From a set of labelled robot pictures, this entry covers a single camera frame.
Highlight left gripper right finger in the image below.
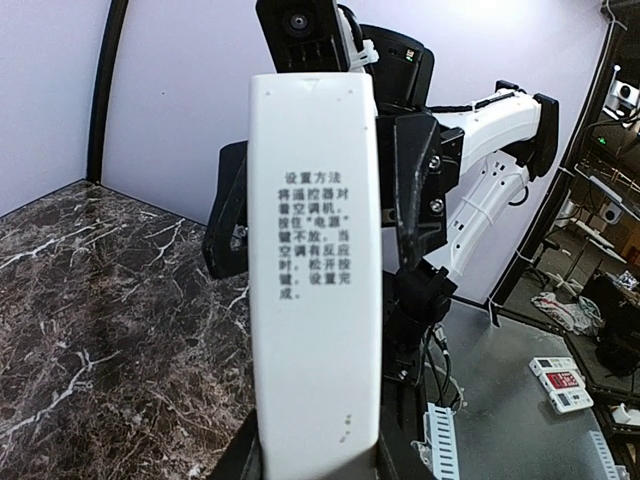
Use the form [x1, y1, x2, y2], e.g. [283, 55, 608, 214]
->
[375, 432, 399, 480]

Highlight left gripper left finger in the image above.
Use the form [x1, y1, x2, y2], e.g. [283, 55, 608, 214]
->
[209, 412, 263, 480]

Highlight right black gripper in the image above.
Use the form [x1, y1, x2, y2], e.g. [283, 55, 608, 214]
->
[362, 25, 463, 384]

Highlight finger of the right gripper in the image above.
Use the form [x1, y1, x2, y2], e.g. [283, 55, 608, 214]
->
[202, 141, 248, 279]

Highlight white remote control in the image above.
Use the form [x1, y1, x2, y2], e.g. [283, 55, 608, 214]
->
[247, 73, 382, 479]

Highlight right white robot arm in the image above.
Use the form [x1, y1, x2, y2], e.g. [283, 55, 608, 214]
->
[203, 8, 559, 390]

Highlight white electronic price tags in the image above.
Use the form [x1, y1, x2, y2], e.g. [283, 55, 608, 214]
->
[529, 357, 594, 415]

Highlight white slotted cable duct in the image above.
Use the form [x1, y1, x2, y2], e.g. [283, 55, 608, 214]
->
[424, 402, 460, 480]

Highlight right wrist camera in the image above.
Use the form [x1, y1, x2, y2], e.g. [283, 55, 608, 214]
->
[255, 0, 379, 74]

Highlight left black frame post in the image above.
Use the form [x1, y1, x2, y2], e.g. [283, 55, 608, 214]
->
[85, 0, 129, 184]

